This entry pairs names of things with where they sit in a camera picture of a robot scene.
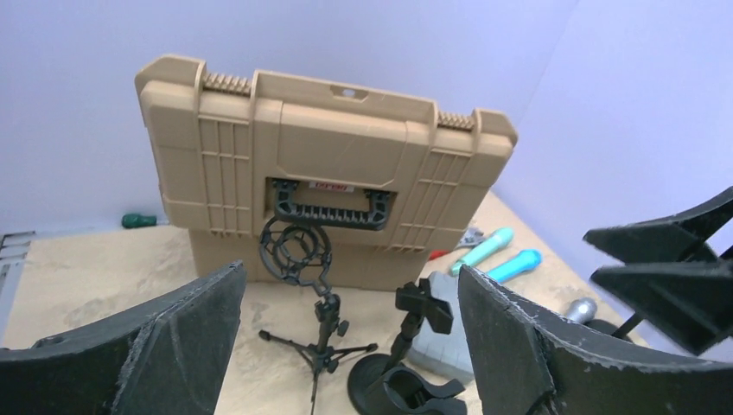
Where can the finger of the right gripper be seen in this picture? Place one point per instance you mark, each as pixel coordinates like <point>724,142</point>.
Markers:
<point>681,237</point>
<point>689,302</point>

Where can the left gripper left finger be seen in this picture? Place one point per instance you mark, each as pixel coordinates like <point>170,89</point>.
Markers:
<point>168,355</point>

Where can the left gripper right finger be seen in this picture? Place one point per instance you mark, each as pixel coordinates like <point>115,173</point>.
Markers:
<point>530,360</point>

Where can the silver grey microphone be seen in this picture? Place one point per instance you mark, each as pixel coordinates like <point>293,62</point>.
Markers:
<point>582,310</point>

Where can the blue microphone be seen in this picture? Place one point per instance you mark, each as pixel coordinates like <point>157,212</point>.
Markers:
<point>524,261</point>

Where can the black round-base stand with clip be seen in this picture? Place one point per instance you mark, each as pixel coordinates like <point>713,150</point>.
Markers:
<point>401,390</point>

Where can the mint green microphone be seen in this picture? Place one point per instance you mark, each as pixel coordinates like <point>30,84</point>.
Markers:
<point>496,241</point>

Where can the black tripod shock-mount stand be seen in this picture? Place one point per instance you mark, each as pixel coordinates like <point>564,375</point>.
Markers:
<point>301,255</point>

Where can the grey flat plastic case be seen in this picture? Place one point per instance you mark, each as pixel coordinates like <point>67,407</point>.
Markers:
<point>444,355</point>

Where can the tan hard plastic case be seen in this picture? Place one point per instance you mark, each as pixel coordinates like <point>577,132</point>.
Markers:
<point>389,177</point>

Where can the red-handled adjustable wrench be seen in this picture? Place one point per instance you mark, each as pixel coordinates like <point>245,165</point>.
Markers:
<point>471,238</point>

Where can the green screwdriver handle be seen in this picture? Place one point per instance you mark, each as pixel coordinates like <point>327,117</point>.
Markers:
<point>135,221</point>

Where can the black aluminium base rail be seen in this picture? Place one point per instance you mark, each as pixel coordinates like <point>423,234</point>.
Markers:
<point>14,250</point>

